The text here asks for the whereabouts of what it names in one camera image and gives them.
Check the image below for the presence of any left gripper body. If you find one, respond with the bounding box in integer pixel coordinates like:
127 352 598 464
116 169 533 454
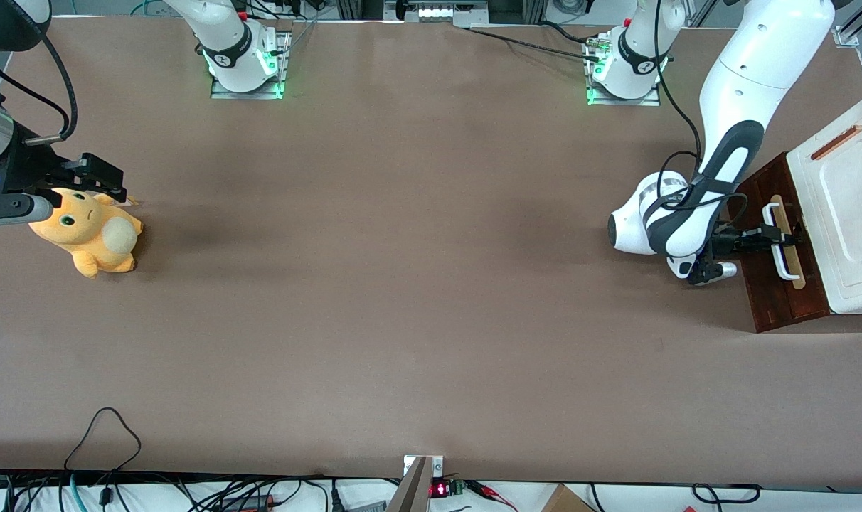
669 226 745 282

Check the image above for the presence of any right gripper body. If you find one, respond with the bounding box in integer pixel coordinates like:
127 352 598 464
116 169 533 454
0 127 85 207

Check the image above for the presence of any white drawer handle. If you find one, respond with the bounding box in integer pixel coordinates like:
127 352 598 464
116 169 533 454
762 203 802 279

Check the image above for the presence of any light wooden handle plate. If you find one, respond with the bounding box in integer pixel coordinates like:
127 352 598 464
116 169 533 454
769 194 807 290

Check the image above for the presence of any dark wooden drawer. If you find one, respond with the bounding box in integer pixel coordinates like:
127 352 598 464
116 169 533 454
758 153 830 325

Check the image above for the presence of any orange plush toy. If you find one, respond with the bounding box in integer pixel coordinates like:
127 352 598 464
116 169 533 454
28 187 144 279

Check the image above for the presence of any white-topped brown wooden cabinet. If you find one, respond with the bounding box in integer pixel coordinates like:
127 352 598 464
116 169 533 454
730 82 862 334

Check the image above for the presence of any cardboard box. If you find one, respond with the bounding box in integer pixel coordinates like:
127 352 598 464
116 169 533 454
541 484 597 512

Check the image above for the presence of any white power strip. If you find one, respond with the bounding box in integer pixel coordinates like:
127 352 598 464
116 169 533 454
385 0 490 28

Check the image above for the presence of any grey metal beam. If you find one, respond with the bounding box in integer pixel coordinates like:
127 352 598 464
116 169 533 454
385 457 432 512

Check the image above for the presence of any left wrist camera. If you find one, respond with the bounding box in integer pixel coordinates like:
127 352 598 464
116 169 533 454
689 262 738 287

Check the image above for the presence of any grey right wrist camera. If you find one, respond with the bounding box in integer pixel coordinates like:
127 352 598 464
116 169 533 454
0 192 55 228

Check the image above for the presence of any thick black cable on right arm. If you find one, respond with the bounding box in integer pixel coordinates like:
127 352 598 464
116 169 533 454
18 32 78 146

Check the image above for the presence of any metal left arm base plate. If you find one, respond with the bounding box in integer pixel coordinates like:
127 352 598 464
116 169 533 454
586 32 661 107

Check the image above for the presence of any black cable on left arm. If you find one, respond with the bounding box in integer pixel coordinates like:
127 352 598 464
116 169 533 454
644 0 750 239

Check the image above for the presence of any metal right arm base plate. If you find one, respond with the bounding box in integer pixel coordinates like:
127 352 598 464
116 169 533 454
211 30 292 100

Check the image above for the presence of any black looped cable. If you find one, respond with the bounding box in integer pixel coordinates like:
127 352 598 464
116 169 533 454
63 407 142 491

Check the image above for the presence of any aluminium frame profile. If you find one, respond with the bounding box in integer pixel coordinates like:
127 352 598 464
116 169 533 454
833 0 862 49

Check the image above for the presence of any black flat-looped cable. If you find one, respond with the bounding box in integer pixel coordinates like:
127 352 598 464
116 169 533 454
691 484 762 506

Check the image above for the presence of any long black cable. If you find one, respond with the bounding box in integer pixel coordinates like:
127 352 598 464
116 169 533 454
467 27 602 61

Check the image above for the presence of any red cable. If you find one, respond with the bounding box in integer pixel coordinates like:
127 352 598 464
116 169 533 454
467 481 518 511

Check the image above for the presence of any white metal bracket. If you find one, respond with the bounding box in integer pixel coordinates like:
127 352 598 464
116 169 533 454
403 455 445 479

